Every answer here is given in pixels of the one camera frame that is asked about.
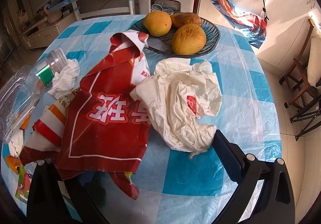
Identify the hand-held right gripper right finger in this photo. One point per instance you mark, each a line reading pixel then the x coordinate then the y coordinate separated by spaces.
pixel 225 148

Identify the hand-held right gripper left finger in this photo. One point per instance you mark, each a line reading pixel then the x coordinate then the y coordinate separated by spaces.
pixel 72 201

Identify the cartoon print wrapper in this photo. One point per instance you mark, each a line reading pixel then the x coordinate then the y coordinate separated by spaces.
pixel 22 181

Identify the white plastic bag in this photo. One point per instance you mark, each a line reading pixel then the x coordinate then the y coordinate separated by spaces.
pixel 175 113

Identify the white tissue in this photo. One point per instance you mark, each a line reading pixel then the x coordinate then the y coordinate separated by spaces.
pixel 16 143
pixel 67 73

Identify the red printed packaging bag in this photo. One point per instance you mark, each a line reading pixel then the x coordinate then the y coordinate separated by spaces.
pixel 105 126

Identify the orange striped paper packet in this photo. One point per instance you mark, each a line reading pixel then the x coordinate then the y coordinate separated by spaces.
pixel 50 118

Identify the clear bottle with green label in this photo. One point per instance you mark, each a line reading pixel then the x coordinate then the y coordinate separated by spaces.
pixel 46 74

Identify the blue checkered tablecloth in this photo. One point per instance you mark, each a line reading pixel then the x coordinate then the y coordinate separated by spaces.
pixel 238 93

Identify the black folding chair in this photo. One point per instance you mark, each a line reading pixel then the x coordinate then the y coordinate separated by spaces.
pixel 308 116

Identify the wooden chair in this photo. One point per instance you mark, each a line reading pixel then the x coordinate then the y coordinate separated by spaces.
pixel 298 68

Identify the dark glass fruit plate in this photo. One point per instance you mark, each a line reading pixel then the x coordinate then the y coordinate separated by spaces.
pixel 208 36

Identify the yellow mango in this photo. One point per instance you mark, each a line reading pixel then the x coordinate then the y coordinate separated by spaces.
pixel 188 39
pixel 156 23

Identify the white cushion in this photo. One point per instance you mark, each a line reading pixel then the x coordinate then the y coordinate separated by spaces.
pixel 316 58

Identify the brown spotted mango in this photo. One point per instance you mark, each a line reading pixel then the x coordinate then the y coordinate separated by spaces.
pixel 185 19

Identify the white TV cabinet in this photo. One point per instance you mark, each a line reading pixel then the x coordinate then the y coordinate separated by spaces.
pixel 42 33

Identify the pink vase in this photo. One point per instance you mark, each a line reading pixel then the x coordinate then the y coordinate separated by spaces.
pixel 55 17

